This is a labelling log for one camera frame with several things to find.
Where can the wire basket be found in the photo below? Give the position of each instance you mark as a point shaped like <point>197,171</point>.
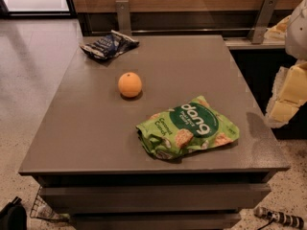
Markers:
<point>41,210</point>

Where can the right metal bracket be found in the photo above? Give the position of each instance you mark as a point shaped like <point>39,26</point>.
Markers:
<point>256,33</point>

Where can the grey drawer cabinet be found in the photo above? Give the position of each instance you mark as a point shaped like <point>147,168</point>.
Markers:
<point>90,163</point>

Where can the left metal bracket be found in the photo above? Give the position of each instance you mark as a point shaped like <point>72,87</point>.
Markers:
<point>123,16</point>

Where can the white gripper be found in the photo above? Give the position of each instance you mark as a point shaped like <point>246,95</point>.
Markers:
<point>297,33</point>

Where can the black white striped handle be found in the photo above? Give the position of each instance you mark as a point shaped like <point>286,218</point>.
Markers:
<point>281,218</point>

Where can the orange fruit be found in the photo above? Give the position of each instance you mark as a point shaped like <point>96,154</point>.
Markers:
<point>130,85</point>

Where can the black object on floor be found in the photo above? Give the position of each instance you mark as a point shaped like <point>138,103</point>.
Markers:
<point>13,216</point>

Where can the green rice chip bag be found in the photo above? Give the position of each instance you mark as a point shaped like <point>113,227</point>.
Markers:
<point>188,128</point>

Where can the blue chip bag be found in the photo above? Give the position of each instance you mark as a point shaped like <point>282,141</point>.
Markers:
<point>109,46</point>

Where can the metal bracket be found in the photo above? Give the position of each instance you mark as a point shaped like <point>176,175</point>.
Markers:
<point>123,16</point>
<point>256,33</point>

